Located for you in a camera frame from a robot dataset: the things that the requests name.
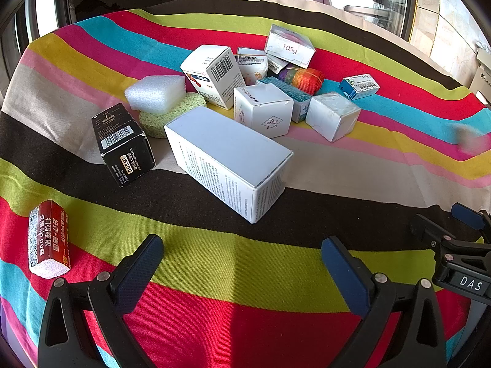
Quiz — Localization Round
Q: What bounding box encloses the rainbow striped strap roll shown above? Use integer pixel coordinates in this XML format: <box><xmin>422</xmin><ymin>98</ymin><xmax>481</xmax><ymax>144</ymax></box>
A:
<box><xmin>277</xmin><ymin>65</ymin><xmax>326</xmax><ymax>97</ymax></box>

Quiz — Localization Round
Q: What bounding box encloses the large white rectangular box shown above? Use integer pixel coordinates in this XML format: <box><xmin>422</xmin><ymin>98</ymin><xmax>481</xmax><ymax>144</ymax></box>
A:
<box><xmin>165</xmin><ymin>106</ymin><xmax>294</xmax><ymax>224</ymax></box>

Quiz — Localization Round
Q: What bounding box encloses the white barcode medicine box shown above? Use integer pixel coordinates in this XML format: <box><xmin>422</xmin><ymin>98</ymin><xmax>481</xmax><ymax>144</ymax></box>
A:
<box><xmin>180</xmin><ymin>45</ymin><xmax>246</xmax><ymax>110</ymax></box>

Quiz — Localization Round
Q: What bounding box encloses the plain white cube box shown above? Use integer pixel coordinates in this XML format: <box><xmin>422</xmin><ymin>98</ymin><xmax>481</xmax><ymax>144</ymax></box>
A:
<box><xmin>305</xmin><ymin>92</ymin><xmax>361</xmax><ymax>142</ymax></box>

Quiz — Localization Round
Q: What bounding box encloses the green round sponge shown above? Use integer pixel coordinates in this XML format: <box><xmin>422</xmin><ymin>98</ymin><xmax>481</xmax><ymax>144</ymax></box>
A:
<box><xmin>139</xmin><ymin>92</ymin><xmax>207</xmax><ymax>139</ymax></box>

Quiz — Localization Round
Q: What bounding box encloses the striped colourful bed cloth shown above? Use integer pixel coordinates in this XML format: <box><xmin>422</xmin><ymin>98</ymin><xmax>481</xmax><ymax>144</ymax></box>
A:
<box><xmin>1</xmin><ymin>0</ymin><xmax>490</xmax><ymax>367</ymax></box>

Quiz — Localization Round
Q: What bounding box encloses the red white small box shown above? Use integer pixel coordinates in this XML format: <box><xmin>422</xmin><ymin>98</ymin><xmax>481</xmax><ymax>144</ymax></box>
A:
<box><xmin>27</xmin><ymin>199</ymin><xmax>71</xmax><ymax>279</ymax></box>

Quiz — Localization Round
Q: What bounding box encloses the white 105g soap box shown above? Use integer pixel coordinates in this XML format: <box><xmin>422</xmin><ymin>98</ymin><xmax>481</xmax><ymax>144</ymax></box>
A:
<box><xmin>265</xmin><ymin>24</ymin><xmax>315</xmax><ymax>69</ymax></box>

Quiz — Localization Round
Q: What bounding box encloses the small white box under soap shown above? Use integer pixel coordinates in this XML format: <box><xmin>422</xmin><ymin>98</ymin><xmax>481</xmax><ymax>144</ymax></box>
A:
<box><xmin>266</xmin><ymin>54</ymin><xmax>289</xmax><ymax>75</ymax></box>

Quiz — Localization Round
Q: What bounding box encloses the teal topped small box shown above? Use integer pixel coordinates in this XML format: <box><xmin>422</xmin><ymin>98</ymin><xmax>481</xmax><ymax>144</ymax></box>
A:
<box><xmin>256</xmin><ymin>76</ymin><xmax>311</xmax><ymax>123</ymax></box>

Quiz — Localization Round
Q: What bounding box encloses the blue white ointment box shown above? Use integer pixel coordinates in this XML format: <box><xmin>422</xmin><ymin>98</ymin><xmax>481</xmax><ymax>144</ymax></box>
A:
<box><xmin>339</xmin><ymin>74</ymin><xmax>380</xmax><ymax>101</ymax></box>

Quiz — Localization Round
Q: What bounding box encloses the black barcode box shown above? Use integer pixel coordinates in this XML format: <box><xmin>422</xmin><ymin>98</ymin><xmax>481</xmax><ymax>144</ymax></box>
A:
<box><xmin>91</xmin><ymin>103</ymin><xmax>156</xmax><ymax>188</ymax></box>

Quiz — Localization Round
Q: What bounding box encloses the white cube box with print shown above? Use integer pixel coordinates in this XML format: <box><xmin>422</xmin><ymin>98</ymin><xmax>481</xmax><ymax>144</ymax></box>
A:
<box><xmin>234</xmin><ymin>83</ymin><xmax>294</xmax><ymax>138</ymax></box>

